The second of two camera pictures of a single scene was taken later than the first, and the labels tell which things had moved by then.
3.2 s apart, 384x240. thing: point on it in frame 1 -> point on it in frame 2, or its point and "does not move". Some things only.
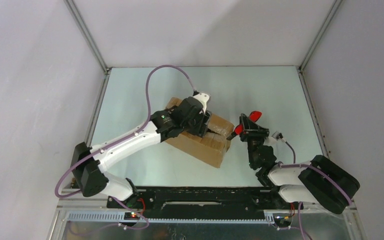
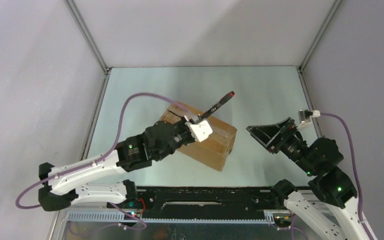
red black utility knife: x=254 y=116 -> x=221 y=102
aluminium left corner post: x=77 y=18 does not move
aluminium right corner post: x=304 y=62 does not move
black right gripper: x=252 y=129 -> x=267 y=134
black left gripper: x=203 y=119 -> x=182 y=123
